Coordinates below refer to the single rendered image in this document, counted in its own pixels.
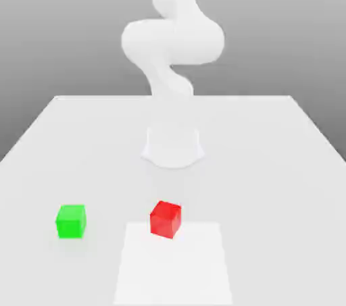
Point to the small green cube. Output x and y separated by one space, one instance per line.
70 221

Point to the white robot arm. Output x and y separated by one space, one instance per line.
173 38

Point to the small red cube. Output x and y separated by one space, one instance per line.
165 220

